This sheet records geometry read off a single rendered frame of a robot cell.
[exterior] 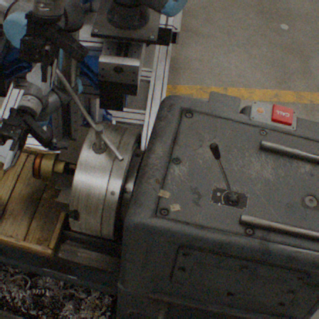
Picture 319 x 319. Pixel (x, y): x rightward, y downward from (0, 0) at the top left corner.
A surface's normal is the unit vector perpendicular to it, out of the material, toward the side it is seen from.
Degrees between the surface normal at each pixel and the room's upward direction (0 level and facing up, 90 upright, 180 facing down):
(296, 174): 0
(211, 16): 0
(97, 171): 28
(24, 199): 0
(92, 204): 59
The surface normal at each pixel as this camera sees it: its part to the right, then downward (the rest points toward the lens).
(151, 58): 0.09, -0.61
